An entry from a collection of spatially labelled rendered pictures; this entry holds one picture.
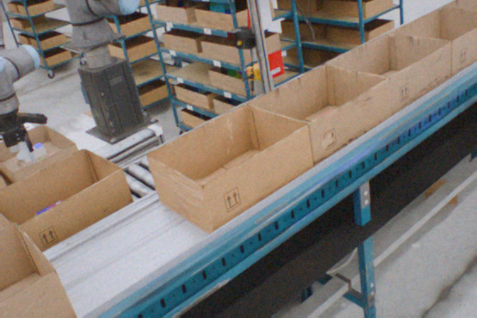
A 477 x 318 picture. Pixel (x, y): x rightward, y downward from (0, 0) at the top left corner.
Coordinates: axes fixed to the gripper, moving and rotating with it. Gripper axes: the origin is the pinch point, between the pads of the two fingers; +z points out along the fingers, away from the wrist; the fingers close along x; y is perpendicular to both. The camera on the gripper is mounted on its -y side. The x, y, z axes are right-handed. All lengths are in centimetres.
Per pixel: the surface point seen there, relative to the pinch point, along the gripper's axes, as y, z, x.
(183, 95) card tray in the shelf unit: -138, 74, -125
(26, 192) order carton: 6.2, 11.7, 0.9
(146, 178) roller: -34.7, 22.9, 12.1
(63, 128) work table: -34, 31, -70
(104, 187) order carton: -12.3, 6.4, 28.4
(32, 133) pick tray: -17, 22, -61
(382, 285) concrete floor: -104, 91, 76
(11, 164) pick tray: -1, 28, -52
